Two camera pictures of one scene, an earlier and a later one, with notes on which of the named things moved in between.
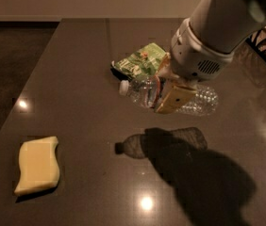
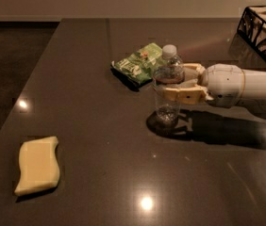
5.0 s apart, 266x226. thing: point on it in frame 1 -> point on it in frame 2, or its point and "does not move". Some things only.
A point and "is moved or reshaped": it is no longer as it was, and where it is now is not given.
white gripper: [193, 58] -> [224, 83]
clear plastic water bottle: [145, 91] is moved or reshaped
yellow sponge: [39, 165] does not move
